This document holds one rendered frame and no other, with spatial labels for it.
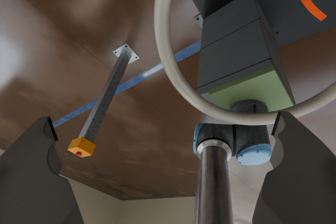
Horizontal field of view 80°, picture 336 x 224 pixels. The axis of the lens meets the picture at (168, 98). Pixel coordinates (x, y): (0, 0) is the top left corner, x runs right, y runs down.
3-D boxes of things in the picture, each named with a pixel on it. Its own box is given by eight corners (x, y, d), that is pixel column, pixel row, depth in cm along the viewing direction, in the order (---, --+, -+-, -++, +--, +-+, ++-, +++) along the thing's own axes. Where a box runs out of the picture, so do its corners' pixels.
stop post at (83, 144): (112, 50, 204) (57, 148, 134) (126, 42, 194) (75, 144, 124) (126, 64, 215) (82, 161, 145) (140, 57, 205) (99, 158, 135)
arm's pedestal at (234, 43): (280, 32, 162) (313, 118, 108) (223, 59, 190) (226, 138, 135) (256, -24, 136) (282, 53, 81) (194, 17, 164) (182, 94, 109)
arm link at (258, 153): (263, 136, 104) (269, 169, 93) (228, 133, 107) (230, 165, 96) (270, 118, 93) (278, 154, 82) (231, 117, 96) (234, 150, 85)
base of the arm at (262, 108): (273, 114, 106) (277, 131, 99) (239, 125, 117) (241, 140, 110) (257, 94, 96) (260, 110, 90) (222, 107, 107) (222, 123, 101)
